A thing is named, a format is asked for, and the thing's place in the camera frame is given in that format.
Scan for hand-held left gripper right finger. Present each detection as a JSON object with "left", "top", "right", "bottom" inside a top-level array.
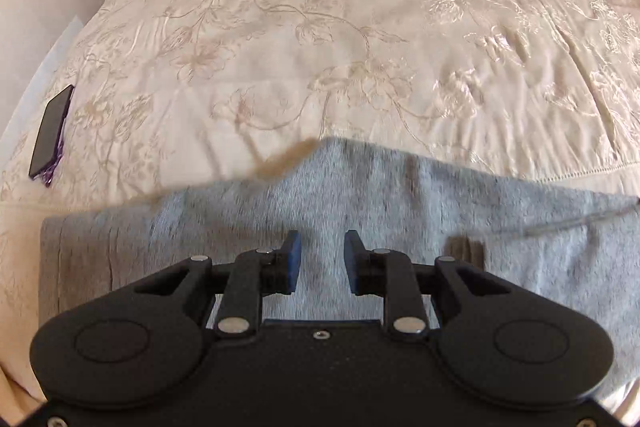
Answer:
[{"left": 344, "top": 229, "right": 511, "bottom": 341}]

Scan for black smartphone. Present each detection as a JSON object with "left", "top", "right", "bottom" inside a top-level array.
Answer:
[{"left": 28, "top": 84, "right": 76, "bottom": 188}]

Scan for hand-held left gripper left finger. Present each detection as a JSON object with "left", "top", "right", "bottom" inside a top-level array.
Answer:
[{"left": 134, "top": 229, "right": 302, "bottom": 341}]

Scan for grey-blue speckled pants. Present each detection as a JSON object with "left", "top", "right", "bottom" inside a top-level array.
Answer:
[{"left": 39, "top": 137, "right": 640, "bottom": 410}]

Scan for cream embroidered bedspread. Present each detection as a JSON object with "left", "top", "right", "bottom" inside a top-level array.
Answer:
[{"left": 0, "top": 0, "right": 640, "bottom": 414}]

